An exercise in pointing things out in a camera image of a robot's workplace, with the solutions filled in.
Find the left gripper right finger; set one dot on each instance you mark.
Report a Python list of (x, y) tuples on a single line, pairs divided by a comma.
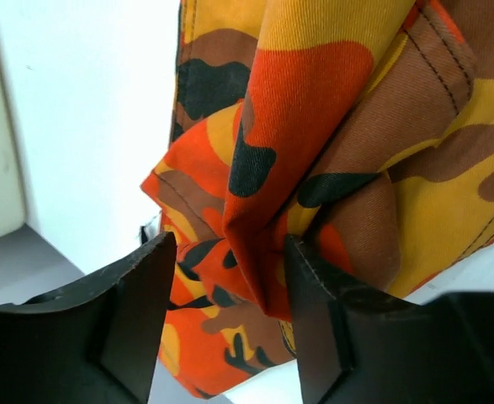
[(357, 344)]

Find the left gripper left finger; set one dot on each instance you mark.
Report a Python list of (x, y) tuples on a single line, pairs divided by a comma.
[(94, 340)]

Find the orange camouflage trousers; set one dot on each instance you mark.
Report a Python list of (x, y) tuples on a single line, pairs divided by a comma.
[(364, 127)]

